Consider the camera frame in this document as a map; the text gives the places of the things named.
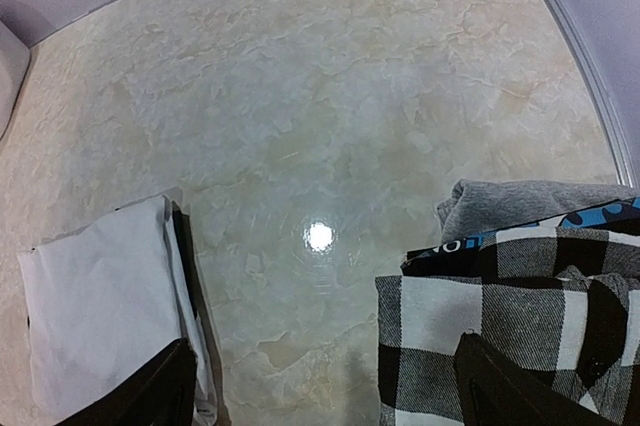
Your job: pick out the folded grey garment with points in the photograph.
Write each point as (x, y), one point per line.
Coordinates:
(478, 206)

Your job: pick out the folded black garment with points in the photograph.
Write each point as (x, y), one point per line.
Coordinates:
(595, 240)

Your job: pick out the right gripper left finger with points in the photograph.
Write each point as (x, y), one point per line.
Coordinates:
(161, 392)

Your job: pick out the black white plaid shirt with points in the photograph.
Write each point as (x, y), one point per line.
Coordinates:
(577, 334)

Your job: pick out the white cloth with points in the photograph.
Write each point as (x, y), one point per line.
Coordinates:
(102, 301)

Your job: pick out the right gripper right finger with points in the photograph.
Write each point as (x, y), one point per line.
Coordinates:
(493, 390)

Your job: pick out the right aluminium corner post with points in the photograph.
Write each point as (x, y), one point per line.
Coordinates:
(603, 36)

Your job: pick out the white laundry basket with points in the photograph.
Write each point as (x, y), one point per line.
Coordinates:
(15, 57)

